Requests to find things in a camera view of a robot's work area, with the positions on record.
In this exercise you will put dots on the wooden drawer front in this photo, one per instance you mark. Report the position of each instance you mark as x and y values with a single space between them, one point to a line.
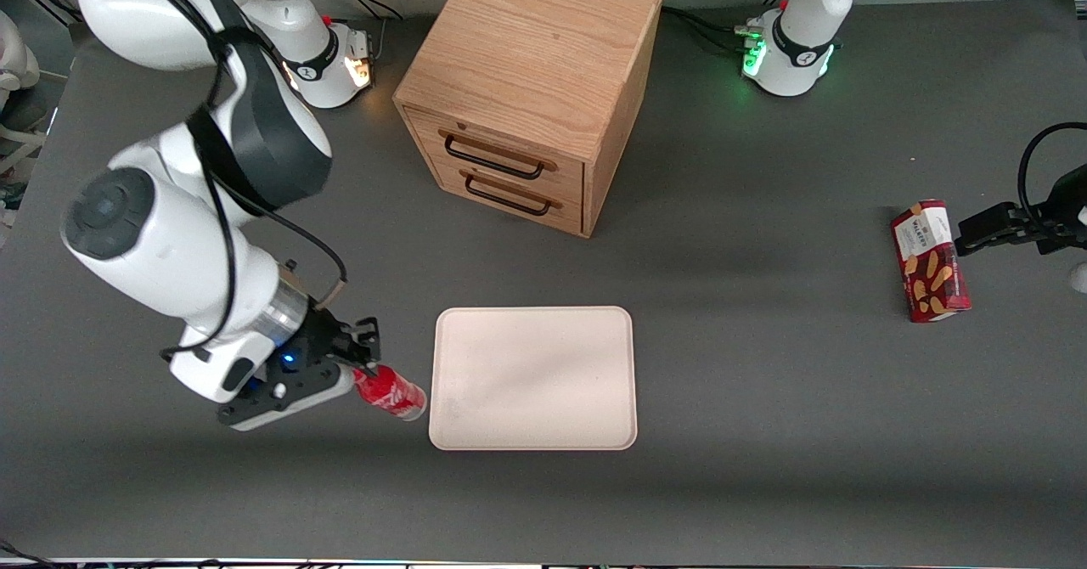
425 132
569 216

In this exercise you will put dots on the red Walkers shortbread box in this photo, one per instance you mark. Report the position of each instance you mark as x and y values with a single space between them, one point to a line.
930 263

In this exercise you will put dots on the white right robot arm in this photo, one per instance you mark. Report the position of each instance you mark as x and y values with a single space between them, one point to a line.
170 246

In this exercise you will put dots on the dark grey table mat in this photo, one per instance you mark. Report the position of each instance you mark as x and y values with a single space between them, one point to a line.
764 399

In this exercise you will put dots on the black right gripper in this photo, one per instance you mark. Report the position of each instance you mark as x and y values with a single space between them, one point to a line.
320 332

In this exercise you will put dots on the wooden two-drawer cabinet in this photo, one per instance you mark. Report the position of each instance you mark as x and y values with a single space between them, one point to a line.
526 51

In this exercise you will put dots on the red soda can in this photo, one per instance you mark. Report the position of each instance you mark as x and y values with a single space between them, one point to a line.
395 392

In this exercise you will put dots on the white background equipment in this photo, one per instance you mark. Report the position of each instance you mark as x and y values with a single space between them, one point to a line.
15 51

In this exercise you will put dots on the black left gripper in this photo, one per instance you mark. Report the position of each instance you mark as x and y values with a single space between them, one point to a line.
1066 198

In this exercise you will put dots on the beige rectangular tray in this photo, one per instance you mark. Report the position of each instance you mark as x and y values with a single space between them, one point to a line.
532 378

